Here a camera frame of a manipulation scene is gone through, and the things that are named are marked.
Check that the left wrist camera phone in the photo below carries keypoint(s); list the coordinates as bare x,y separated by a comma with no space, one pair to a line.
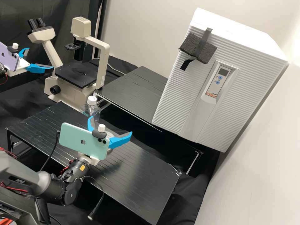
7,55

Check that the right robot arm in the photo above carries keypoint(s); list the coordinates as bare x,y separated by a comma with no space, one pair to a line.
23,173

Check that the right wrist camera phone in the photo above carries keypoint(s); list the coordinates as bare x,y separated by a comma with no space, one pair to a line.
77,140

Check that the cream microscope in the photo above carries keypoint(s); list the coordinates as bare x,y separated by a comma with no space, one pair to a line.
70,91

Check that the white-capped bottle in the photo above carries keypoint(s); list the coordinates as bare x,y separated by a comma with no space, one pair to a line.
92,100

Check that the white incubator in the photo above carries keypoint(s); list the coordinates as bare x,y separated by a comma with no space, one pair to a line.
234,29

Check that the incubator door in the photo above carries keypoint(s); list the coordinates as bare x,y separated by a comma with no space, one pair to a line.
182,105

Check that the wrist camera phone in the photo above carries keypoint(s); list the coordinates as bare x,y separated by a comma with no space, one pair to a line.
77,140
7,55

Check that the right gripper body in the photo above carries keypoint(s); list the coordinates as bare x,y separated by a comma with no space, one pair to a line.
93,161

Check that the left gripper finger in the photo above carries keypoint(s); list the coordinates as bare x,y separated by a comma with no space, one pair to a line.
23,52
38,69

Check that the petri dish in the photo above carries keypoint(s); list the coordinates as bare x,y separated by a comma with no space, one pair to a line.
110,136

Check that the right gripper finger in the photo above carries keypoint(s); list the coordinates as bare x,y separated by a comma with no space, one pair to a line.
119,141
91,124

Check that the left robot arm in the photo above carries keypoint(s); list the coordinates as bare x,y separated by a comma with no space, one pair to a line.
2,70

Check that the black platform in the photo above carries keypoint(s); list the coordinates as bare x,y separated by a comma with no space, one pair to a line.
140,175
131,93

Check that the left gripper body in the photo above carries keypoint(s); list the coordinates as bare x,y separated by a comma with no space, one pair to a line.
22,65

